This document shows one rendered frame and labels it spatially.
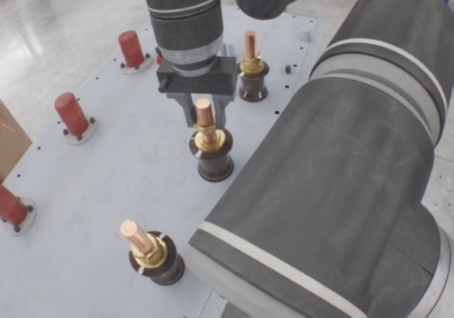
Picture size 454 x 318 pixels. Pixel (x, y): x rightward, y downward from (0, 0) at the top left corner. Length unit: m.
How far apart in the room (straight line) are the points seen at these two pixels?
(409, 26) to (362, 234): 0.19
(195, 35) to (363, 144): 0.30
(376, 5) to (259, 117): 0.57
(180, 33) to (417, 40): 0.30
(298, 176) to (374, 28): 0.17
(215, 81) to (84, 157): 0.50
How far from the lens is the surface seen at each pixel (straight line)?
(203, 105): 0.58
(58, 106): 0.89
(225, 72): 0.49
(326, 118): 0.21
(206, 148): 0.64
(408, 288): 0.22
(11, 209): 0.84
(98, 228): 0.74
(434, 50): 0.30
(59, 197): 0.85
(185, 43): 0.44
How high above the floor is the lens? 1.96
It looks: 51 degrees down
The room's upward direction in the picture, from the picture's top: 8 degrees counter-clockwise
